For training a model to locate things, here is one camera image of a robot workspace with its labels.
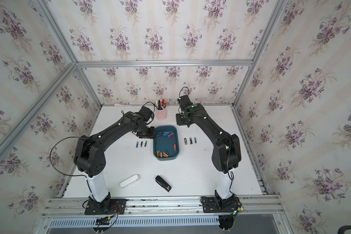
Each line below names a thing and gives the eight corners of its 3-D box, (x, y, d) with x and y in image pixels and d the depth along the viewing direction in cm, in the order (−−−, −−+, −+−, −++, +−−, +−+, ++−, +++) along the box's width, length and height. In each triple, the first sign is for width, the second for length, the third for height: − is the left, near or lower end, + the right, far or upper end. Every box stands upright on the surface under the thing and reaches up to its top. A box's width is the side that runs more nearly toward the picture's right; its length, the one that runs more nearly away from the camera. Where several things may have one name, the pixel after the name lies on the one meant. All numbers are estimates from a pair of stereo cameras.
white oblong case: (122, 190, 80) (120, 188, 77) (120, 185, 81) (119, 183, 79) (140, 179, 83) (139, 178, 81) (138, 175, 85) (137, 173, 83)
